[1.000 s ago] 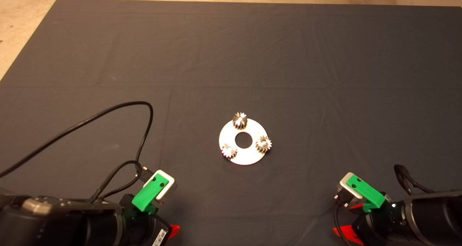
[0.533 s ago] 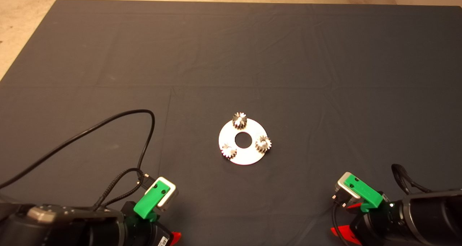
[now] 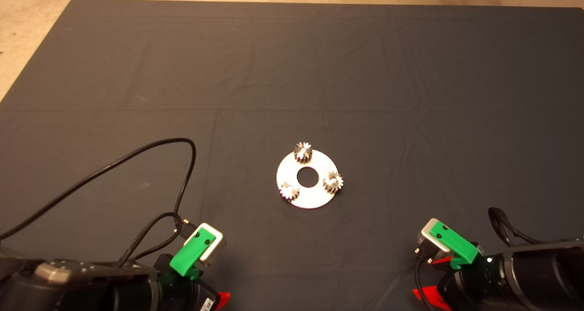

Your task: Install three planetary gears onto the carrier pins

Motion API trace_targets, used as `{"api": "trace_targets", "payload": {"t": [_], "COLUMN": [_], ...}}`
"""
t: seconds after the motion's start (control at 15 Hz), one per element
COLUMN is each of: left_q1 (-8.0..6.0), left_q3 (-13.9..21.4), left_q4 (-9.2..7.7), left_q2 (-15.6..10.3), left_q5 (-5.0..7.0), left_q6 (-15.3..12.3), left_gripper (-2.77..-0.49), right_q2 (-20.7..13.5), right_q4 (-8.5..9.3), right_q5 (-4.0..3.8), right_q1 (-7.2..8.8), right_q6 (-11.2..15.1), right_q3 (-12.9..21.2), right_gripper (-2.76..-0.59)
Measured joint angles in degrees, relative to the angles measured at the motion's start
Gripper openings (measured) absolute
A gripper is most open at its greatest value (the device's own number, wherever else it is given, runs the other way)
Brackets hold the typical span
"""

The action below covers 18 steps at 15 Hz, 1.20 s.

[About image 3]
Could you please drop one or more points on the dark grey table cloth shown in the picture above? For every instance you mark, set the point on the dark grey table cloth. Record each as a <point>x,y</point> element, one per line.
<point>365,51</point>

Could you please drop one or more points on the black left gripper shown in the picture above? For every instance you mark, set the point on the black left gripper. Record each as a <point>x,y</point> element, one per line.
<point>187,297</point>

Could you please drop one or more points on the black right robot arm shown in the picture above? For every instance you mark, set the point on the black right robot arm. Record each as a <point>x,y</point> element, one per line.
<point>547,279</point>

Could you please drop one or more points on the round metal carrier plate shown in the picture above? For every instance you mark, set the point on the round metal carrier plate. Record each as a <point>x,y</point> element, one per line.
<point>315,199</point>

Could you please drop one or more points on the green right camera mount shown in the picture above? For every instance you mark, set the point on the green right camera mount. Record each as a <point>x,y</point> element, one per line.
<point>456,245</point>

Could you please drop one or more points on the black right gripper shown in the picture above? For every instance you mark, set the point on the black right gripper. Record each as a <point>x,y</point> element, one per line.
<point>479,288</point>

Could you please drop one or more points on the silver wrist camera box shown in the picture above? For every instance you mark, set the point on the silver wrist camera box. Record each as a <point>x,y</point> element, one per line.
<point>426,238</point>
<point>216,249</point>

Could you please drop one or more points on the dark gear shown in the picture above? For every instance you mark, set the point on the dark gear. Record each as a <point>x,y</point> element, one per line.
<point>333,182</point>

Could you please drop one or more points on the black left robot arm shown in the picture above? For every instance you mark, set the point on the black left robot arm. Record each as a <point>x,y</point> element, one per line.
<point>45,288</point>

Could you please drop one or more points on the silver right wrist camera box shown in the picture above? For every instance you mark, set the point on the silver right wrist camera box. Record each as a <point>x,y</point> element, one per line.
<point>426,238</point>

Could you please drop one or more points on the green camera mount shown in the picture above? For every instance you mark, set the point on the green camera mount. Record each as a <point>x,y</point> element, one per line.
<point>456,245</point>
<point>189,254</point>

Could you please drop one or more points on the small steel planetary gear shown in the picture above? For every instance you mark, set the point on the small steel planetary gear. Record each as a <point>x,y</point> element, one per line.
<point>303,153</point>
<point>289,192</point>

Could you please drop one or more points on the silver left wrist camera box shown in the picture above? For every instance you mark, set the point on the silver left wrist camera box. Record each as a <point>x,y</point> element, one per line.
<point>216,249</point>

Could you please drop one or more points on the green left camera mount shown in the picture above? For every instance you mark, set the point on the green left camera mount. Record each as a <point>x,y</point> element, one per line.
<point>189,254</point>

